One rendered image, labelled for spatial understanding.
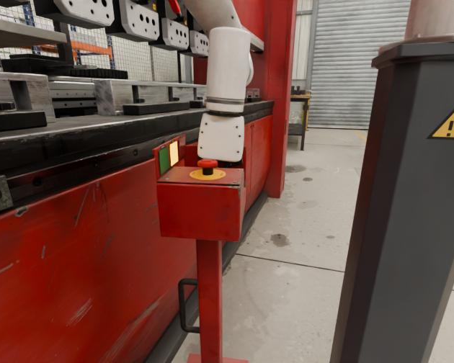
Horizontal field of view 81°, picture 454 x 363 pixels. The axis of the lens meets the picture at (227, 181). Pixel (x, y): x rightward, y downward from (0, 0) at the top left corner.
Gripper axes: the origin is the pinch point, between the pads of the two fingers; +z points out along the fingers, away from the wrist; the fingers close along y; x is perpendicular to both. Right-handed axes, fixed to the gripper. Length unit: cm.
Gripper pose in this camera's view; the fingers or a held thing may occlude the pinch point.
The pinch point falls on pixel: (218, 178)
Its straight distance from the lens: 63.6
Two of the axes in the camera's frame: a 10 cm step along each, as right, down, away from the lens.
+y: 9.9, 1.2, -0.9
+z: -0.9, 9.4, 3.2
